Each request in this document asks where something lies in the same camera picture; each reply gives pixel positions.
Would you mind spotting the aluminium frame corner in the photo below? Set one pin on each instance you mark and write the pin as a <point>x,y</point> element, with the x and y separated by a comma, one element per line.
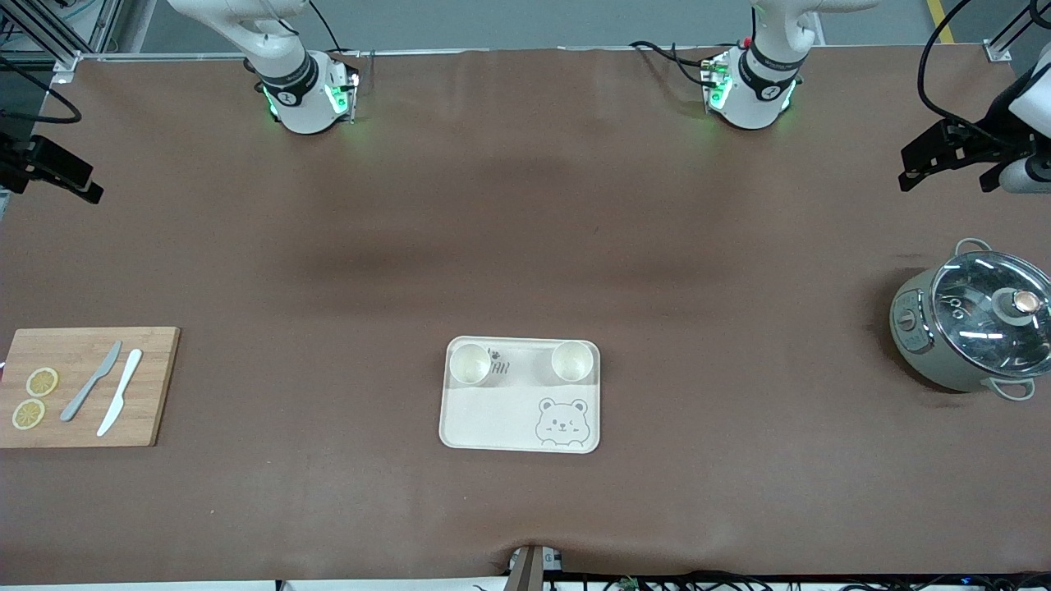
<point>998,51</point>
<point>66,61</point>

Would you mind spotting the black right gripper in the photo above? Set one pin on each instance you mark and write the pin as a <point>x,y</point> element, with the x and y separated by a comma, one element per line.
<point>18,157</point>

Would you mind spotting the glass pot lid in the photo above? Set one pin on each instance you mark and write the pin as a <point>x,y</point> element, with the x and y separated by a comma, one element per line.
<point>969,328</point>

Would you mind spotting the grey plastic knife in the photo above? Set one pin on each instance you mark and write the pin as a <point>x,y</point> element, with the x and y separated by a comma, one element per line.
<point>92,382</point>

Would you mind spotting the sage green electric pot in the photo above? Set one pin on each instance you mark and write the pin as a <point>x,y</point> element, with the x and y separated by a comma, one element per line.
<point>928,353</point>

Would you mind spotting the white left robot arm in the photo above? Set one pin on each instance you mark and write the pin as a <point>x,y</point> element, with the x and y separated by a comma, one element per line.
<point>764,90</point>

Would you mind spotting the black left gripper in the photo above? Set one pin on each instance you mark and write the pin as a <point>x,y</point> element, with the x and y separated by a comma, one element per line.
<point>1000,110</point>

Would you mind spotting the bamboo cutting board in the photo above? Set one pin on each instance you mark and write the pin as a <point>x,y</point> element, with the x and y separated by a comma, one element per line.
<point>148,394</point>

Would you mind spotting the white plastic knife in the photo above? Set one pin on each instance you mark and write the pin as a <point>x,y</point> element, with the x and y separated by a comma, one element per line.
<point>123,390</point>

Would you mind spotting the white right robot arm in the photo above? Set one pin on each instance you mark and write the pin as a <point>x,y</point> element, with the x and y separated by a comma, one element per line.
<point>296,90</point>

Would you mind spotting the table edge camera mount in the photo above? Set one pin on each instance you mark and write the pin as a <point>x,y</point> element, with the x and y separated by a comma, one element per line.
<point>530,570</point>

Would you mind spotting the lemon slice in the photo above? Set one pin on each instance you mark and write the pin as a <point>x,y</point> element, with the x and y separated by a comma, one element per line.
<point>29,414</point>
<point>42,382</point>

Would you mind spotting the white plastic cup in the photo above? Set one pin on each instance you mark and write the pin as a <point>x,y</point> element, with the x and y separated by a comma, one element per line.
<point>572,361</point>
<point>470,364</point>

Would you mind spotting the cream bear print tray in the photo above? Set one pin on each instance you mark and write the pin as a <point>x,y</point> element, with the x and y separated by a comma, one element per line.
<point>493,419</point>

